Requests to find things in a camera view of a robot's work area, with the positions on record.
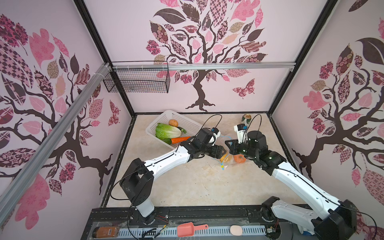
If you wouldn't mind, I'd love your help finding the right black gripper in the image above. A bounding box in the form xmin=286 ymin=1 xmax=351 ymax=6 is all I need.
xmin=224 ymin=138 xmax=257 ymax=161

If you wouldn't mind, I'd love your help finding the orange carrot with leaves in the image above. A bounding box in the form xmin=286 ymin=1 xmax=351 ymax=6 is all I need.
xmin=163 ymin=137 xmax=190 ymax=145

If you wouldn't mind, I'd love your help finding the clear zip top bag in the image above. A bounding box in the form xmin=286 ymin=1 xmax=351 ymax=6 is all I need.
xmin=216 ymin=134 xmax=244 ymax=170

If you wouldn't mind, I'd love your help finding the small orange fruit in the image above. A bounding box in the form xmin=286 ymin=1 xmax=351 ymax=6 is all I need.
xmin=169 ymin=120 xmax=179 ymax=128

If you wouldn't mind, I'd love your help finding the orange bell pepper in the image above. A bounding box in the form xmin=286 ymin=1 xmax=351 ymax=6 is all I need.
xmin=234 ymin=155 xmax=246 ymax=164

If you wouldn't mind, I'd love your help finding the yellow brown potato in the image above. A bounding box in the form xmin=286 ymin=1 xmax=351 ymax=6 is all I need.
xmin=220 ymin=154 xmax=232 ymax=163

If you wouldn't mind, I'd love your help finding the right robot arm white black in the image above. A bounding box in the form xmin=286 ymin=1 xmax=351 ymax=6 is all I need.
xmin=225 ymin=130 xmax=357 ymax=240

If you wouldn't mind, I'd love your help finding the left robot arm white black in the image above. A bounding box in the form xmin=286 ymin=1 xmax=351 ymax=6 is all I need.
xmin=119 ymin=128 xmax=226 ymax=218

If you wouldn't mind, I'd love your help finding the green beverage can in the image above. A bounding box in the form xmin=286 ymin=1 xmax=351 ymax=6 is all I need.
xmin=242 ymin=114 xmax=252 ymax=125

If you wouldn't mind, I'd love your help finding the white plastic perforated basket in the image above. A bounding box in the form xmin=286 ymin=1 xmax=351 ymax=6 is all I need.
xmin=146 ymin=110 xmax=202 ymax=149

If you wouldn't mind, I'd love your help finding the green napa cabbage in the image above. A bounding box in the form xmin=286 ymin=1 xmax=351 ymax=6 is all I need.
xmin=155 ymin=123 xmax=182 ymax=140

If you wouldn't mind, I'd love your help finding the beige oval sponge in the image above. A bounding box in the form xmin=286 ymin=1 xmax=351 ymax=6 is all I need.
xmin=230 ymin=225 xmax=243 ymax=236

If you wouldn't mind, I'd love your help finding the pink plastic scoop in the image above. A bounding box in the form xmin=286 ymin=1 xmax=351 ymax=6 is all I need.
xmin=177 ymin=222 xmax=209 ymax=238

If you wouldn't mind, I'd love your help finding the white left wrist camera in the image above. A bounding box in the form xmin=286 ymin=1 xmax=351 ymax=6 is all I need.
xmin=209 ymin=128 xmax=221 ymax=146

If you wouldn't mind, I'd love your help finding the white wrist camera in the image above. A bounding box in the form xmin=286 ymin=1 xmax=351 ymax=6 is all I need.
xmin=209 ymin=128 xmax=221 ymax=146
xmin=234 ymin=124 xmax=248 ymax=144

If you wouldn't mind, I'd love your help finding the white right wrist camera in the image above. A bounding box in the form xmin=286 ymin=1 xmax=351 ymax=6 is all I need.
xmin=234 ymin=124 xmax=248 ymax=144

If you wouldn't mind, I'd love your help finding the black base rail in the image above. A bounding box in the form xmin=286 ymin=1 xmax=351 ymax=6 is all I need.
xmin=81 ymin=205 xmax=294 ymax=240

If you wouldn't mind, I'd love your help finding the white cable tray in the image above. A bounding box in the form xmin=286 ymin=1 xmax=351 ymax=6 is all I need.
xmin=117 ymin=226 xmax=267 ymax=240

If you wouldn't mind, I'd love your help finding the black wire wall basket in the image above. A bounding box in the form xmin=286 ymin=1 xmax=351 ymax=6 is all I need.
xmin=103 ymin=60 xmax=171 ymax=94

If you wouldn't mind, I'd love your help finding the silver aluminium rail back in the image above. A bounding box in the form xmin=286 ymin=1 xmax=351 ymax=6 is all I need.
xmin=113 ymin=62 xmax=296 ymax=71

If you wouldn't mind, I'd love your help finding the silver aluminium rail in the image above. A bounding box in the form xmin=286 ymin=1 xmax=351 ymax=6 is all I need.
xmin=1 ymin=63 xmax=111 ymax=224
xmin=113 ymin=62 xmax=296 ymax=71

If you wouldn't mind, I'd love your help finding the silver aluminium rail left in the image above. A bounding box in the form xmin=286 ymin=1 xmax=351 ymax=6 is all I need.
xmin=1 ymin=63 xmax=111 ymax=224

